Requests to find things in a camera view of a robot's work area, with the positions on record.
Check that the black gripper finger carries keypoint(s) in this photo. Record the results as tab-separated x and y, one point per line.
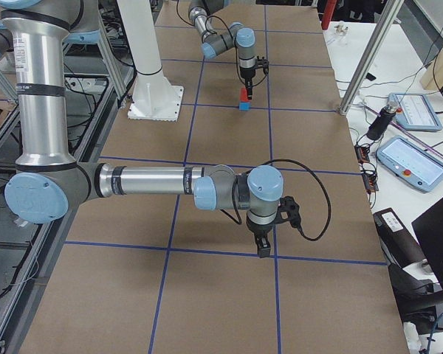
263	246
248	84

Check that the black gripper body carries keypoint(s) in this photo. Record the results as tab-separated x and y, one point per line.
258	229
246	74

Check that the red wooden cube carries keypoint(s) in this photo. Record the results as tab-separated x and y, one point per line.
243	96

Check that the blue wooden cube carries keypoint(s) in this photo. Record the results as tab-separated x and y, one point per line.
244	106

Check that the red cylinder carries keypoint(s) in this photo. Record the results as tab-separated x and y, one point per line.
328	13

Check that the orange circuit board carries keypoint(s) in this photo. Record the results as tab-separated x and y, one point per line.
367	168

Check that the black water bottle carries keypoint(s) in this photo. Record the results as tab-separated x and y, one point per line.
383	119

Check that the far teach pendant tablet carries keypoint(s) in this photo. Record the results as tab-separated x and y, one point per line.
415	113

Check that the teach pendant tablet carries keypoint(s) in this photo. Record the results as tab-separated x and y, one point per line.
415	113
411	164

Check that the near teach pendant tablet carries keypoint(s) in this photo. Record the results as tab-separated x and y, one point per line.
411	164

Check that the black monitor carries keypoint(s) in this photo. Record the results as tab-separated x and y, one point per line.
428	228

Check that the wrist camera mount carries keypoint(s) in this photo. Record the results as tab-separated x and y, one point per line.
289	211
263	64

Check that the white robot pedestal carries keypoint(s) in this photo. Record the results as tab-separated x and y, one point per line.
153	96

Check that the aluminium frame post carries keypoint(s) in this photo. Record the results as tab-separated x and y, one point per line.
377	37

